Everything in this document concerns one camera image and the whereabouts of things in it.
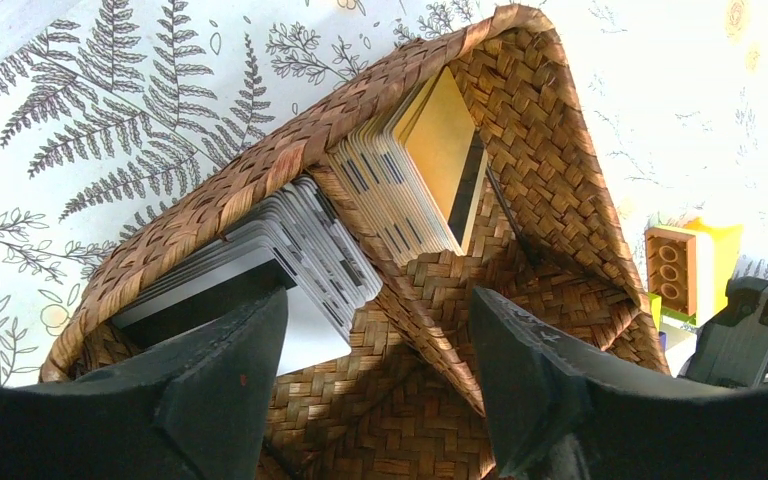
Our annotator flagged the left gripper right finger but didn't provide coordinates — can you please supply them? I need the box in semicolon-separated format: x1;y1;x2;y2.
470;287;768;479

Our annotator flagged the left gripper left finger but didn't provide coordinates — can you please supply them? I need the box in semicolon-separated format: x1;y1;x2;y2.
0;288;288;479

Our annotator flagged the white card stack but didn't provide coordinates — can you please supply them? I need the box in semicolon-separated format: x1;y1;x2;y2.
111;175;382;375

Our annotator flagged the brown wicker basket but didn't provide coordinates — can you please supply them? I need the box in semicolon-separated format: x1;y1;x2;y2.
40;5;668;479

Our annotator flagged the black poker chip case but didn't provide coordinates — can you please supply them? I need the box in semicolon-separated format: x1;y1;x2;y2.
683;277;768;388

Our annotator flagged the floral tablecloth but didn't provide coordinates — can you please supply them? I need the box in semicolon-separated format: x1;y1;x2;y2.
0;1;768;386

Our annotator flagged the green purple toy block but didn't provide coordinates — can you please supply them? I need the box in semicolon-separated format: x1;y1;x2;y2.
648;293;697;377

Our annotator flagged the gold card stack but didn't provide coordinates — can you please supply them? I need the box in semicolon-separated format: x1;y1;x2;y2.
328;67;487;266

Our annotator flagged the orange brown toy block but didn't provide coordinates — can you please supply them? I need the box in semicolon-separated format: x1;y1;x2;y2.
644;218;743;326

